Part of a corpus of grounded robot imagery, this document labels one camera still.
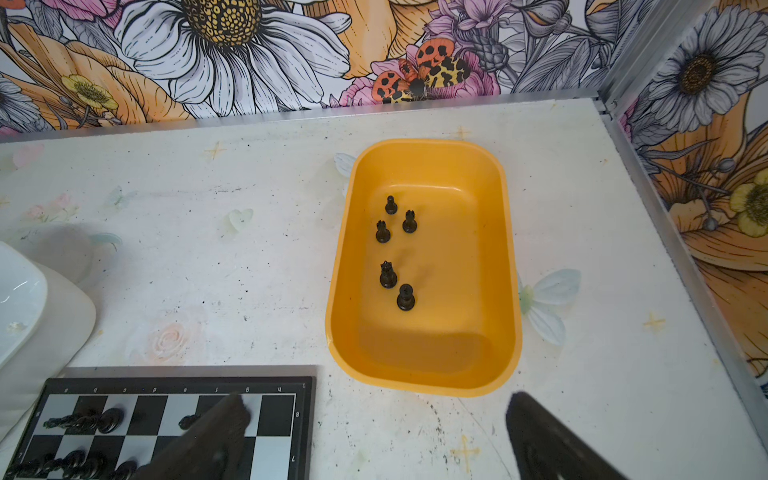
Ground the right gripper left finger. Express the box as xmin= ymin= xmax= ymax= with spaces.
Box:
xmin=131 ymin=393 xmax=251 ymax=480

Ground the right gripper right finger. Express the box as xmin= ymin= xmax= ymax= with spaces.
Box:
xmin=505 ymin=391 xmax=624 ymax=479

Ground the white plastic tray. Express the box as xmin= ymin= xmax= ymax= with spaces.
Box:
xmin=1 ymin=243 xmax=96 ymax=437

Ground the black chess piece in tray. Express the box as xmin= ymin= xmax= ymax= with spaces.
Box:
xmin=396 ymin=283 xmax=415 ymax=311
xmin=402 ymin=210 xmax=418 ymax=234
xmin=385 ymin=195 xmax=398 ymax=215
xmin=379 ymin=261 xmax=398 ymax=289
xmin=375 ymin=220 xmax=391 ymax=244

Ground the black and silver chessboard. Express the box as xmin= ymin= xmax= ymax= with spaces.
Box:
xmin=1 ymin=376 xmax=315 ymax=479

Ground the yellow plastic tray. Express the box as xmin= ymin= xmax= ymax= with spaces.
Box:
xmin=325 ymin=139 xmax=523 ymax=397

